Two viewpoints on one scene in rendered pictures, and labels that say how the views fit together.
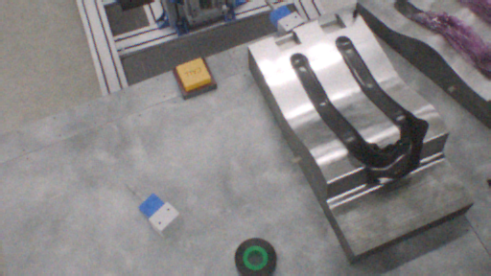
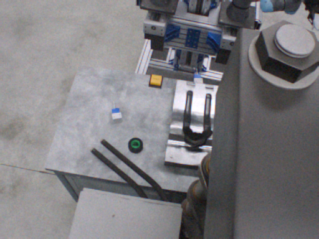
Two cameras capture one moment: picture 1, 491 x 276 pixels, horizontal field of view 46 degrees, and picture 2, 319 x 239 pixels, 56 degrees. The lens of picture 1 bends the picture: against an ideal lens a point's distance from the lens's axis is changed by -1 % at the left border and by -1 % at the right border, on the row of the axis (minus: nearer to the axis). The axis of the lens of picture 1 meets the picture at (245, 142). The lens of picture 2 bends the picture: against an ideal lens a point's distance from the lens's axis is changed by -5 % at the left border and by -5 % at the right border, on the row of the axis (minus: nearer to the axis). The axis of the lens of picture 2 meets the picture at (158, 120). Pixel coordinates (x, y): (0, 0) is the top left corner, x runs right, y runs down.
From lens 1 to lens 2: 64 cm
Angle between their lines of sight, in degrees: 11
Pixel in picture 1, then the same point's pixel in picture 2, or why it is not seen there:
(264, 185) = (154, 126)
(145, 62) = (156, 73)
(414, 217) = (192, 161)
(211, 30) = (187, 74)
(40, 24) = (131, 40)
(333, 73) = (198, 103)
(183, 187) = (129, 112)
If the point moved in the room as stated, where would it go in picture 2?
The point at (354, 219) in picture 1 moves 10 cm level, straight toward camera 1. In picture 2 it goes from (172, 150) to (156, 160)
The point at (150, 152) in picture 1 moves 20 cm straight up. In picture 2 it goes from (126, 96) to (125, 76)
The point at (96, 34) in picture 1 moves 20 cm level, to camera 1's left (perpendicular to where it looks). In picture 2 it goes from (145, 54) to (126, 45)
